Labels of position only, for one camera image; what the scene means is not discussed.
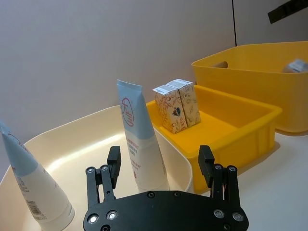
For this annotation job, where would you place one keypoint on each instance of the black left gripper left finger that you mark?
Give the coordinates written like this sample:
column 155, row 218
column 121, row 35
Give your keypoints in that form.
column 92, row 187

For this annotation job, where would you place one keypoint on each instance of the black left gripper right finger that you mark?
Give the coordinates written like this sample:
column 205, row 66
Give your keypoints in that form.
column 231, row 187

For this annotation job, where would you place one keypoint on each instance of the cream plastic tub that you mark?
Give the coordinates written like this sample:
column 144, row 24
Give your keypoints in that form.
column 79, row 144

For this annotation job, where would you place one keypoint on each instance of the shallow yellow plastic bin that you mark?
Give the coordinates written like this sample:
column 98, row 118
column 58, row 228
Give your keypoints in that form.
column 240, row 134

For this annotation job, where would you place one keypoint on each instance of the blue and white cream tube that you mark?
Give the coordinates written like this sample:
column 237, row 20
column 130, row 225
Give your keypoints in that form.
column 139, row 134
column 36, row 183

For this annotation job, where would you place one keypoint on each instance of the patterned beige carton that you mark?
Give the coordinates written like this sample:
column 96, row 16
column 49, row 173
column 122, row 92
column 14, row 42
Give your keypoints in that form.
column 191, row 108
column 168, row 113

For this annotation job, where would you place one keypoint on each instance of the tall yellow plastic basket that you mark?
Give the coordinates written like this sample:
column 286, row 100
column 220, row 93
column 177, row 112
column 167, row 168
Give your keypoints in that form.
column 260, row 86

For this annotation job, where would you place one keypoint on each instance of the small grey white box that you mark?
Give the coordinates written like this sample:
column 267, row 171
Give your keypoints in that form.
column 296, row 66

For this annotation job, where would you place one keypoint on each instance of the black bar-shaped fixture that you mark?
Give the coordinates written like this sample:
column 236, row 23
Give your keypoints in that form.
column 286, row 10

